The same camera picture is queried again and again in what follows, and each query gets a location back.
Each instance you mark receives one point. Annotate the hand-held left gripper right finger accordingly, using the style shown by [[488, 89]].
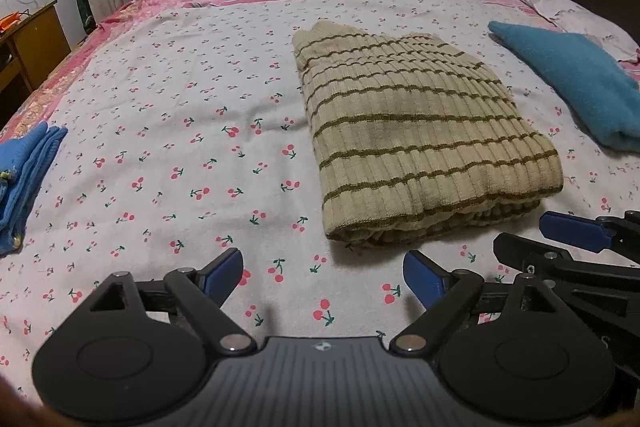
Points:
[[425, 279]]

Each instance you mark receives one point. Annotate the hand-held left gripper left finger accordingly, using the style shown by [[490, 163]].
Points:
[[222, 274]]

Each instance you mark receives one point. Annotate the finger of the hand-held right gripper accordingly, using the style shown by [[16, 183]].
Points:
[[565, 264], [575, 232]]

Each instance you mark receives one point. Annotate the beige striped ribbed sweater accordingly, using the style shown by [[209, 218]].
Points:
[[415, 132]]

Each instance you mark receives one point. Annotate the teal folded fleece garment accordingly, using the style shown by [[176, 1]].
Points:
[[575, 77]]

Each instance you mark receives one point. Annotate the blue folded knit garment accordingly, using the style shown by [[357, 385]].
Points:
[[25, 177]]

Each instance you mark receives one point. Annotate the pink spotted pillow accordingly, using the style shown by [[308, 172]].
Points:
[[560, 4]]

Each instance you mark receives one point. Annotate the wooden desk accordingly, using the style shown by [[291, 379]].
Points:
[[35, 42]]

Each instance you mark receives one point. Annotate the orange toy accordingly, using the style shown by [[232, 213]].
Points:
[[10, 21]]

